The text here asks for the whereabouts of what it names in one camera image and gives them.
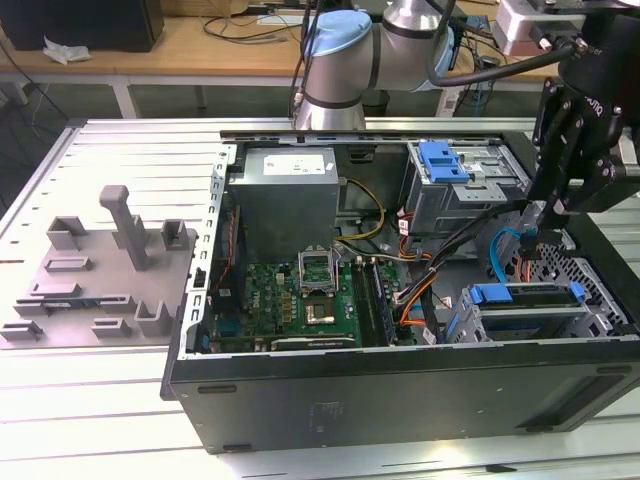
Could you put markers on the silver drive cage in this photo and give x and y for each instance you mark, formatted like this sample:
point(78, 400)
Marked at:
point(450, 205)

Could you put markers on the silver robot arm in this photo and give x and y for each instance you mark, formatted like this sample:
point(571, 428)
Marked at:
point(340, 75)

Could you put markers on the hard disk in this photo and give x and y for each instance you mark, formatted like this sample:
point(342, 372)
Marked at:
point(492, 293)

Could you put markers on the black waste bin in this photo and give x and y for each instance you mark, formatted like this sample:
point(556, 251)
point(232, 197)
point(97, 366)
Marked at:
point(375, 102)

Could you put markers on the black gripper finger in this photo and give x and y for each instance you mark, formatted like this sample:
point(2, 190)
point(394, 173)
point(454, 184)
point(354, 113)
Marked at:
point(557, 140)
point(600, 185)

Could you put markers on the green motherboard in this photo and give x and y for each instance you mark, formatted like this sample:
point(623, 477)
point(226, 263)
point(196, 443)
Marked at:
point(270, 300)

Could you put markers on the silver disk bay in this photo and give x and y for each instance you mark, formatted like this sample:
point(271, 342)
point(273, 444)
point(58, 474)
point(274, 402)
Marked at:
point(530, 314)

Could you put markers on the CPU socket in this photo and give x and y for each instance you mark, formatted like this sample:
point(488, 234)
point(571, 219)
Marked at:
point(320, 312)

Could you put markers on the grey parts rack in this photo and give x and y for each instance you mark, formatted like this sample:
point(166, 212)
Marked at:
point(100, 300)

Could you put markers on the black PC case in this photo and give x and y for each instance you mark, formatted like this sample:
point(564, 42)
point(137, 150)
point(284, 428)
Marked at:
point(400, 400)

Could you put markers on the large black box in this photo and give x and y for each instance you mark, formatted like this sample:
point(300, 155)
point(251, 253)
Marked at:
point(75, 25)

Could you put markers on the wooden desk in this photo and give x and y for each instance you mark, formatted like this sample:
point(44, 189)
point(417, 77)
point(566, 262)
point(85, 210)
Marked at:
point(200, 60)

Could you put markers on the black RAM slot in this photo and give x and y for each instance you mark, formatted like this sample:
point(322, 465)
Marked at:
point(362, 300)
point(384, 305)

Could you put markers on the blue plastic drive latch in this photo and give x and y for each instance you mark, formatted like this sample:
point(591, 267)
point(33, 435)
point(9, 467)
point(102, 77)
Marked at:
point(440, 160)

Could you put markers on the white code label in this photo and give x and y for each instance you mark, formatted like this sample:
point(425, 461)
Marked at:
point(449, 103)

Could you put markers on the grey power supply unit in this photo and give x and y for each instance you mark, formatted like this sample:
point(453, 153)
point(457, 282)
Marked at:
point(280, 215)

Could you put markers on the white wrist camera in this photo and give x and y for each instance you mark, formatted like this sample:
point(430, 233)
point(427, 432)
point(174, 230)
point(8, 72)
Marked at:
point(517, 27)

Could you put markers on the black graphics card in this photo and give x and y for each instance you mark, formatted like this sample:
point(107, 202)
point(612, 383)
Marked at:
point(320, 344)

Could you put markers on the white crumpled plastic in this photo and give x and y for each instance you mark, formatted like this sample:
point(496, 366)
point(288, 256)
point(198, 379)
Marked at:
point(65, 50)

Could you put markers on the metal locking lever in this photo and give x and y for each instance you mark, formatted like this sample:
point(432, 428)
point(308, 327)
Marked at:
point(337, 272)

